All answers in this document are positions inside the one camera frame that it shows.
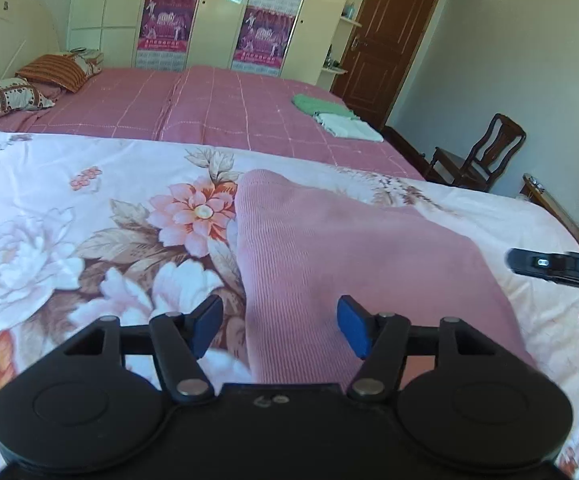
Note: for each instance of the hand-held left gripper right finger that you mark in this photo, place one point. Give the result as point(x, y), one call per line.
point(354, 325)

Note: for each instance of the pink checked bedspread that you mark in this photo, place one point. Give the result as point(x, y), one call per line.
point(219, 105)

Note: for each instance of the small floral pillow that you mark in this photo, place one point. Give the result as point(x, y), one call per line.
point(89, 59)

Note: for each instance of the cream corner shelf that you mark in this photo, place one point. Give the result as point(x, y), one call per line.
point(347, 25)

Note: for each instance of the dark wooden chair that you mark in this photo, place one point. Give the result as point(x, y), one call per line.
point(494, 145)

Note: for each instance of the brown wooden door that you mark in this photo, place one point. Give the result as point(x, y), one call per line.
point(384, 45)

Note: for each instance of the white folded cloth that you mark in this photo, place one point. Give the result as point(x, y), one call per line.
point(347, 127)

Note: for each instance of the white floral blanket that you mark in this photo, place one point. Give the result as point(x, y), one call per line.
point(94, 220)

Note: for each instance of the cream glossy wardrobe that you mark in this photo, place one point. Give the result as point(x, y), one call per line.
point(219, 5)

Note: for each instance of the orange striped pillow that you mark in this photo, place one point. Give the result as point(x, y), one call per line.
point(56, 71)

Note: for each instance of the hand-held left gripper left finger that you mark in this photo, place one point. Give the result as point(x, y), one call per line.
point(204, 325)

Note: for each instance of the cream bed headboard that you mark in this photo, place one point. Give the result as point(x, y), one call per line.
point(4, 20)

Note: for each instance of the green folded cloth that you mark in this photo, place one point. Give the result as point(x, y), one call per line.
point(319, 104)

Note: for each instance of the pink wall calendar poster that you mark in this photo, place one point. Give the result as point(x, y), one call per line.
point(264, 30)
point(169, 25)

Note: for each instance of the white floral pillow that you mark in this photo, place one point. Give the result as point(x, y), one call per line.
point(4, 97)

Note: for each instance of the pink knit garment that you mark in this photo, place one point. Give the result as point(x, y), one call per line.
point(344, 250)

